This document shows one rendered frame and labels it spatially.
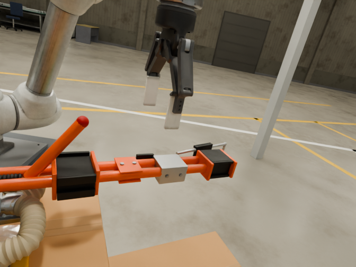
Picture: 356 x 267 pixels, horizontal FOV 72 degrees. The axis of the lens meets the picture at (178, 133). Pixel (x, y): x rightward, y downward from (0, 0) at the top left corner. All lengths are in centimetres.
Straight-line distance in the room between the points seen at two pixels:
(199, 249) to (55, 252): 72
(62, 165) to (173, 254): 71
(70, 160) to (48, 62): 61
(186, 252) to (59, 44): 97
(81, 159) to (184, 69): 29
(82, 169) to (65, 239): 15
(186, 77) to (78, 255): 40
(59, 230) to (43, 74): 68
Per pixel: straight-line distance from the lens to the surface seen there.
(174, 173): 58
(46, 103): 119
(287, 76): 324
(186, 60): 44
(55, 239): 60
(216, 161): 63
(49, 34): 106
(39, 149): 128
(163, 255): 111
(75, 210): 66
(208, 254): 116
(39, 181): 52
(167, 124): 46
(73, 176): 49
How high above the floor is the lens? 138
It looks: 22 degrees down
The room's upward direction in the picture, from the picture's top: 12 degrees clockwise
